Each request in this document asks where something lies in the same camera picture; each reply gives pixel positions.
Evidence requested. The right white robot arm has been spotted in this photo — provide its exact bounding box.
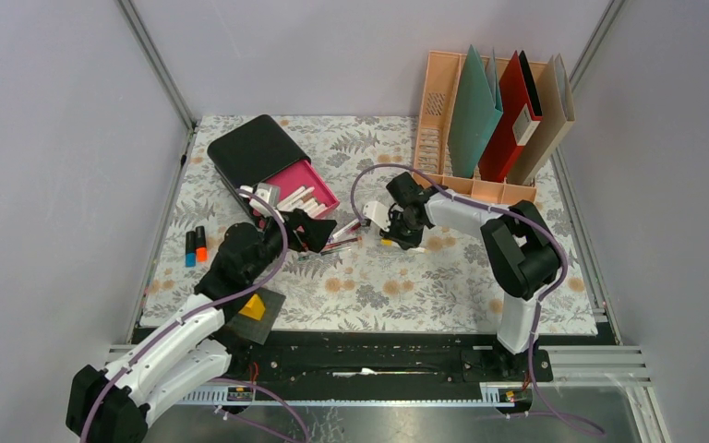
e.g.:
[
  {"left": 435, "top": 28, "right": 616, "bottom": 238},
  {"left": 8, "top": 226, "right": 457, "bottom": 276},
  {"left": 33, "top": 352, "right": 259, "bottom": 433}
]
[{"left": 380, "top": 173, "right": 567, "bottom": 380}]

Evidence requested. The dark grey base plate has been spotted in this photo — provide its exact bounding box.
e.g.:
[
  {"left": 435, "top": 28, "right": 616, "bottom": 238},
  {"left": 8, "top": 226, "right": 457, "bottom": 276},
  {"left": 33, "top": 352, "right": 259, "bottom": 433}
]
[{"left": 224, "top": 288, "right": 286, "bottom": 344}]

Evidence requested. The purple cable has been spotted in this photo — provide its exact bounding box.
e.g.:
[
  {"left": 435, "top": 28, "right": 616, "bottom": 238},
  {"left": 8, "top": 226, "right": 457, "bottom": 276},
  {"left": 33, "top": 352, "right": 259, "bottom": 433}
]
[
  {"left": 78, "top": 187, "right": 290, "bottom": 443},
  {"left": 350, "top": 162, "right": 607, "bottom": 438}
]

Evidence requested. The teal folder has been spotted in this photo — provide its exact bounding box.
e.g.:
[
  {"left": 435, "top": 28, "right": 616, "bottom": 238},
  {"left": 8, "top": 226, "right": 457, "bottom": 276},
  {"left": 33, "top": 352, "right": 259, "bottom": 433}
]
[{"left": 448, "top": 45, "right": 503, "bottom": 178}]

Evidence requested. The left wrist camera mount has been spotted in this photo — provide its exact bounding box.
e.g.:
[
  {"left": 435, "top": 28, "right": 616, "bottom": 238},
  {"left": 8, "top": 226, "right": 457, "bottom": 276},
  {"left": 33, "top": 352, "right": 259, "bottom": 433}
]
[{"left": 240, "top": 183, "right": 281, "bottom": 217}]

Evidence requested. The peach plastic file organizer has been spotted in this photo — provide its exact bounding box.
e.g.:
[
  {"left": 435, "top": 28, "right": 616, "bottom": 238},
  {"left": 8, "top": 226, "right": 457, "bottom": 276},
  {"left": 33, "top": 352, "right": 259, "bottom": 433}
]
[{"left": 414, "top": 50, "right": 551, "bottom": 206}]

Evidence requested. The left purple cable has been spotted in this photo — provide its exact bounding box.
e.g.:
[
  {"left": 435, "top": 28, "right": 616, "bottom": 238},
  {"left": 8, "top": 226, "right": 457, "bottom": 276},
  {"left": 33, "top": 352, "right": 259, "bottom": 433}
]
[{"left": 78, "top": 187, "right": 290, "bottom": 443}]

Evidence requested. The purple capped white marker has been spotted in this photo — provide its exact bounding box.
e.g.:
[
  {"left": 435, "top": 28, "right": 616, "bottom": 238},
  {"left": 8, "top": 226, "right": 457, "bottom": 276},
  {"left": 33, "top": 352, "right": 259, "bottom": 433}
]
[{"left": 329, "top": 220, "right": 361, "bottom": 243}]

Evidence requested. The yellow white marker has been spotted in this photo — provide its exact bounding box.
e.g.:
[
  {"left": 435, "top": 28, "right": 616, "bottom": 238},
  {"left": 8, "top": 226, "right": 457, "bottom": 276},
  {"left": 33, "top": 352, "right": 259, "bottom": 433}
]
[{"left": 380, "top": 239, "right": 427, "bottom": 253}]

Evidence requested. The yellow toy block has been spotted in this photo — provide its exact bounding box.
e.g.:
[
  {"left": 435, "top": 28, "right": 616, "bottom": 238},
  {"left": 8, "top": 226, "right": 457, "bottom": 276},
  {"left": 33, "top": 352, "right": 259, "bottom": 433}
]
[{"left": 238, "top": 293, "right": 267, "bottom": 321}]

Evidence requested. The floral table mat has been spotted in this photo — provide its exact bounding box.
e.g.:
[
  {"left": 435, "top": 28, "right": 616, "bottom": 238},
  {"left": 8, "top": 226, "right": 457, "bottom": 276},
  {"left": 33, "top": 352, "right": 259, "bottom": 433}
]
[{"left": 138, "top": 114, "right": 600, "bottom": 335}]

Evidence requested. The orange highlighter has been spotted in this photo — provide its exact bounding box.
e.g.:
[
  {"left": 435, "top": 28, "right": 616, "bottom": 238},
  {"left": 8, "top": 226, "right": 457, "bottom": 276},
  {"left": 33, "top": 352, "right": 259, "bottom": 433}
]
[{"left": 195, "top": 225, "right": 208, "bottom": 263}]

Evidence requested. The blue highlighter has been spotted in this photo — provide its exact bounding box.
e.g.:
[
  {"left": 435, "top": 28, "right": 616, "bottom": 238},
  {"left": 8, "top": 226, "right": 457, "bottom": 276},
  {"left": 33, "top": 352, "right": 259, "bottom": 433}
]
[{"left": 185, "top": 231, "right": 197, "bottom": 268}]

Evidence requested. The red folder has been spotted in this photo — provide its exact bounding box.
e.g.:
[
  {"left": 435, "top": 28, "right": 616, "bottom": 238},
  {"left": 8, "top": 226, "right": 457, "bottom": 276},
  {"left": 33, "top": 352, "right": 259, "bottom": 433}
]
[{"left": 478, "top": 51, "right": 543, "bottom": 182}]

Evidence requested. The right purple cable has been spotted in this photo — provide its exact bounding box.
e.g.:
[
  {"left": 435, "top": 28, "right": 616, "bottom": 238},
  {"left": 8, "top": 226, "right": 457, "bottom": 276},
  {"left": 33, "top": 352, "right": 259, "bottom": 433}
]
[{"left": 350, "top": 162, "right": 607, "bottom": 438}]

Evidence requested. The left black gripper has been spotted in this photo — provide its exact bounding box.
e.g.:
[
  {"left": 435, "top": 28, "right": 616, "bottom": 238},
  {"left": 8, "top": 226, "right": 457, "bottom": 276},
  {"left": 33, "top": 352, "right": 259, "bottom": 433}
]
[{"left": 246, "top": 206, "right": 336, "bottom": 281}]

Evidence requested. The black gel pen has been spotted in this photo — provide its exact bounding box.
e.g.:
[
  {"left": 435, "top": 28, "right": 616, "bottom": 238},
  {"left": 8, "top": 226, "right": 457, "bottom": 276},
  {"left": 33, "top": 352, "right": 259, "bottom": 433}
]
[{"left": 297, "top": 246, "right": 351, "bottom": 261}]

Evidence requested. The dark red gel pen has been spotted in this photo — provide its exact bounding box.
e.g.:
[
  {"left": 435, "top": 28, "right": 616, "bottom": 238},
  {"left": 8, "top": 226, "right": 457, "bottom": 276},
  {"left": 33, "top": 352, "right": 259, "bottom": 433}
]
[{"left": 321, "top": 236, "right": 362, "bottom": 253}]

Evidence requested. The black mounting rail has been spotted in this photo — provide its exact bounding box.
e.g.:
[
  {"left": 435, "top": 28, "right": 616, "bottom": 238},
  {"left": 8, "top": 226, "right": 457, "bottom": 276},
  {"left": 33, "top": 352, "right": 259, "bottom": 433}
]
[{"left": 176, "top": 327, "right": 555, "bottom": 403}]

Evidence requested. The black pink drawer box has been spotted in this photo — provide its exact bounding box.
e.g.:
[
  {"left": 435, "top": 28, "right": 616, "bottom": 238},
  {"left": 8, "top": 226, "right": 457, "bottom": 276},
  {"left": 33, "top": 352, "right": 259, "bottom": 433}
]
[{"left": 207, "top": 114, "right": 340, "bottom": 217}]

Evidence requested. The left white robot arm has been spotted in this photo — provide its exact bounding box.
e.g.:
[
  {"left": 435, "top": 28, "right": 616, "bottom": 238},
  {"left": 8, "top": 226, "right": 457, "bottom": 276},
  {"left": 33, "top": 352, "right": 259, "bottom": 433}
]
[{"left": 66, "top": 210, "right": 337, "bottom": 442}]

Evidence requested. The green capped white marker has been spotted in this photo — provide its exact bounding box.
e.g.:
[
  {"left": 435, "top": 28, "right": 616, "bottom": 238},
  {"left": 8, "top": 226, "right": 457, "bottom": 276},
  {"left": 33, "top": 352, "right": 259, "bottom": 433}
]
[{"left": 296, "top": 198, "right": 327, "bottom": 218}]

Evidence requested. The beige folder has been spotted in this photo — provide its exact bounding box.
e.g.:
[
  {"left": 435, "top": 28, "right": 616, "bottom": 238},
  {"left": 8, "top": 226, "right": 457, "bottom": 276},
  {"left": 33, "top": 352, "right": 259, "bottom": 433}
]
[{"left": 507, "top": 54, "right": 576, "bottom": 186}]

